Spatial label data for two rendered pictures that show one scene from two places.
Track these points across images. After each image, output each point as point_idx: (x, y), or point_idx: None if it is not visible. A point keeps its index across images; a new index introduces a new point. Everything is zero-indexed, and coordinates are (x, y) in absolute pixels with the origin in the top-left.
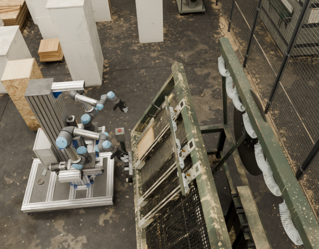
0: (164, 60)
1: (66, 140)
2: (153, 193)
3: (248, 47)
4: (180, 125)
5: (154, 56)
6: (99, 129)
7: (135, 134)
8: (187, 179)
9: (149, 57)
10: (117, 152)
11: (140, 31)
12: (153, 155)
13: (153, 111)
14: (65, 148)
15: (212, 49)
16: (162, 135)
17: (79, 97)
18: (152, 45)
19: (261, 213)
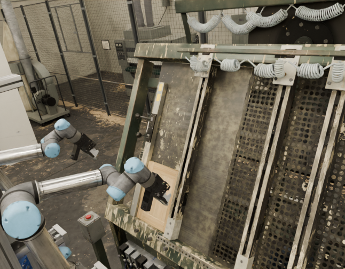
0: (58, 164)
1: (35, 205)
2: (260, 221)
3: (148, 104)
4: (217, 93)
5: (40, 167)
6: (51, 234)
7: (118, 207)
8: (342, 88)
9: (34, 171)
10: (156, 184)
11: (4, 149)
12: (193, 185)
13: (131, 148)
14: (36, 240)
15: (106, 133)
16: (195, 129)
17: None
18: (29, 160)
19: (322, 219)
